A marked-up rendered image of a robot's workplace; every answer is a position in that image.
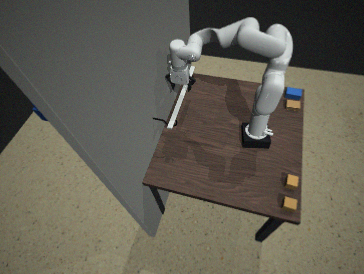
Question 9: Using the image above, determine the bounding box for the white long bar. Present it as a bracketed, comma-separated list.
[167, 66, 195, 130]

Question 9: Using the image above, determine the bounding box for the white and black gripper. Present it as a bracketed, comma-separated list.
[165, 65, 196, 92]

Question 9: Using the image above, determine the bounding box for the grey wall panel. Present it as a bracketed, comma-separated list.
[0, 0, 190, 238]

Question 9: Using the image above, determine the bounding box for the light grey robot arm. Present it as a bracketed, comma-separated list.
[169, 17, 293, 140]

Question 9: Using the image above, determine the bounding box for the blue block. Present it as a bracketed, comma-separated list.
[285, 87, 302, 100]

